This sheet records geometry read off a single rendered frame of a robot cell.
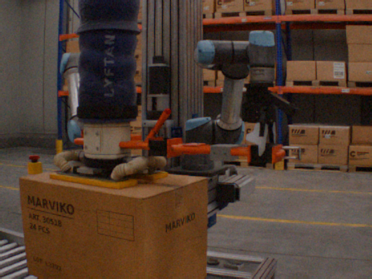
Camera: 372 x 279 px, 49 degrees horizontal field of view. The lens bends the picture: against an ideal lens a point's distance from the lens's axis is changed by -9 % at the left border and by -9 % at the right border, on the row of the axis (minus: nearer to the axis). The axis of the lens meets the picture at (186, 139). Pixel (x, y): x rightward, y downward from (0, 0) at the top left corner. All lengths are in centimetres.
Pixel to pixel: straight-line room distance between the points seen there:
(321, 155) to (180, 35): 655
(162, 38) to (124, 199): 116
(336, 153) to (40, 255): 730
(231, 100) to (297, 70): 677
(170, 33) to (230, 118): 60
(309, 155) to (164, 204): 727
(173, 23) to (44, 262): 133
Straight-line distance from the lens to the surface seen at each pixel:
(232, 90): 186
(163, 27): 231
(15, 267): 227
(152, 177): 158
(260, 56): 129
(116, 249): 142
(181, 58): 224
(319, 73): 858
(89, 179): 151
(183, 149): 140
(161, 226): 140
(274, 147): 126
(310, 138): 854
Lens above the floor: 136
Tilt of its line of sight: 5 degrees down
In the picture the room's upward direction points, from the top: straight up
